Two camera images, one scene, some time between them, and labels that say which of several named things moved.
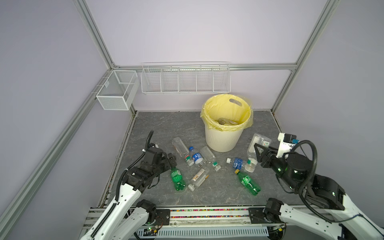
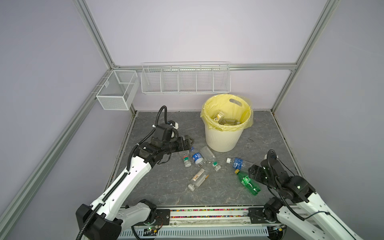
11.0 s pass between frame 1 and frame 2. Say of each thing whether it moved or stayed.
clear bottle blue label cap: stayed
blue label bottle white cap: stayed
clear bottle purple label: stayed
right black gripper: moved
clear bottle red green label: stayed
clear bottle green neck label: stayed
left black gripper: moved
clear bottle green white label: moved
